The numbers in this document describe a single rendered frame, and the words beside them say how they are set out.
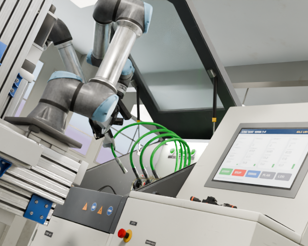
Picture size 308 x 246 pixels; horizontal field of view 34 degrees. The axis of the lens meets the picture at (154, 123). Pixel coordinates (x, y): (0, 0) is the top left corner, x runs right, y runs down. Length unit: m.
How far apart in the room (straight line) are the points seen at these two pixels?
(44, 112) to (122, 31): 0.44
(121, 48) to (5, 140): 0.61
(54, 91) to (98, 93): 0.16
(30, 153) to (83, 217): 0.72
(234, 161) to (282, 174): 0.28
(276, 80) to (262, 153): 6.85
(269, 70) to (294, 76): 0.58
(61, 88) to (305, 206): 0.95
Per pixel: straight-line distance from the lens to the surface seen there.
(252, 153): 2.08
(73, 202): 2.42
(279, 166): 1.95
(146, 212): 1.93
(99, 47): 2.27
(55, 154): 1.83
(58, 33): 2.47
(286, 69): 8.89
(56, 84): 1.86
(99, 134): 2.59
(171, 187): 2.20
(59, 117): 1.83
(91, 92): 1.84
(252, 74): 9.26
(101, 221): 2.16
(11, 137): 1.62
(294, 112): 2.13
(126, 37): 1.97
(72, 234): 2.32
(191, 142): 2.76
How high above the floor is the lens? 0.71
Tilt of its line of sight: 16 degrees up
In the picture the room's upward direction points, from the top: 21 degrees clockwise
